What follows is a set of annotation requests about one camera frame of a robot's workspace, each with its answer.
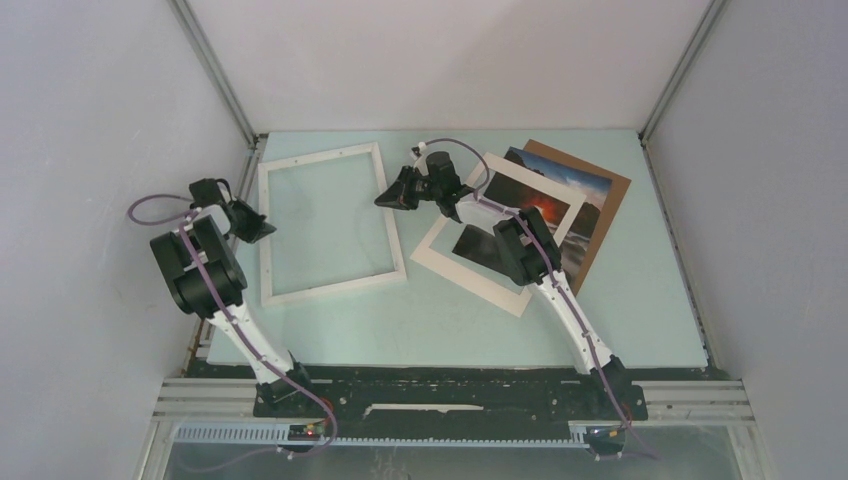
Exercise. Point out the aluminium corner rail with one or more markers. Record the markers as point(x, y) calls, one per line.
point(699, 38)
point(210, 63)

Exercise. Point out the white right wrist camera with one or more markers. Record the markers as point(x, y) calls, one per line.
point(418, 154)

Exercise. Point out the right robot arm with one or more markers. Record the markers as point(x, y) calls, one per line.
point(528, 252)

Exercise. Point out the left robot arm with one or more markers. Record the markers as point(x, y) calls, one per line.
point(204, 278)

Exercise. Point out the brown backing board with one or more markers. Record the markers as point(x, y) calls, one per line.
point(607, 209)

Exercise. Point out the white photo mat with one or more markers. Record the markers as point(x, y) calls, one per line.
point(486, 284)

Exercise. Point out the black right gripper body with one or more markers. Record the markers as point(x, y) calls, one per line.
point(434, 190)

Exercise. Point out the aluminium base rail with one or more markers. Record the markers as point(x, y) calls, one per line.
point(219, 406)

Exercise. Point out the aluminium corner rail right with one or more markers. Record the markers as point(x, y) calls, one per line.
point(699, 38)

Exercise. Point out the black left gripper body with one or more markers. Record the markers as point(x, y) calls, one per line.
point(248, 224)

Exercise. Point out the aluminium corner rail left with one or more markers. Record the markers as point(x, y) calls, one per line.
point(210, 63)

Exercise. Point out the sunset landscape photo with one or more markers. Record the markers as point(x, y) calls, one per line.
point(478, 246)

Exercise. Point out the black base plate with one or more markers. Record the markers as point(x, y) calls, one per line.
point(457, 404)

